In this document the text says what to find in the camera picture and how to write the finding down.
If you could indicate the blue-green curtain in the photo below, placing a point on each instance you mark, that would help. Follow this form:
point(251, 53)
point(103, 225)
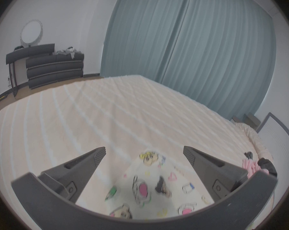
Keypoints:
point(144, 32)
point(226, 51)

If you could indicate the dark grey dressing table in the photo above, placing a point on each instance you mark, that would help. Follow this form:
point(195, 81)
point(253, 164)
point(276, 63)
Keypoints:
point(26, 53)

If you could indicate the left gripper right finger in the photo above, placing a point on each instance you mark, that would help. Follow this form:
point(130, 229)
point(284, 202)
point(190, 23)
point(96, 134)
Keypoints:
point(211, 171)

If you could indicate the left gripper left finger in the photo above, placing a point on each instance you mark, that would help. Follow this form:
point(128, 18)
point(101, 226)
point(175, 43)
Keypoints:
point(79, 171)

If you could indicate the round white mirror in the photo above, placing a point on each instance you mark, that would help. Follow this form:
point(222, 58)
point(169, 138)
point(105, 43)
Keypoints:
point(31, 32)

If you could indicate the grey bedside table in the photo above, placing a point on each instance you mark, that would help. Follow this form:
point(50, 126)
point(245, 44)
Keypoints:
point(251, 120)

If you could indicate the bed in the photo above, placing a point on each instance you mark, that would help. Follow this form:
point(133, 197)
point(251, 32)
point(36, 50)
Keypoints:
point(110, 116)

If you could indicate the black garment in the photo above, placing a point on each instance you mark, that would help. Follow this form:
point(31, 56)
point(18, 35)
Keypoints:
point(268, 165)

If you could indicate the white printed pyjama top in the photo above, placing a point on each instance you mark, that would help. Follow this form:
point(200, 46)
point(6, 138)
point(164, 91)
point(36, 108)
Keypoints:
point(154, 190)

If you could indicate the grey crumpled cloth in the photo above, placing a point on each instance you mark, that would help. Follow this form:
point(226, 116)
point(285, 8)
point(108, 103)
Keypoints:
point(67, 53)

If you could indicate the pink garment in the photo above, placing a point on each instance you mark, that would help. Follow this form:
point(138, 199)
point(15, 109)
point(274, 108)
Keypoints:
point(251, 168)

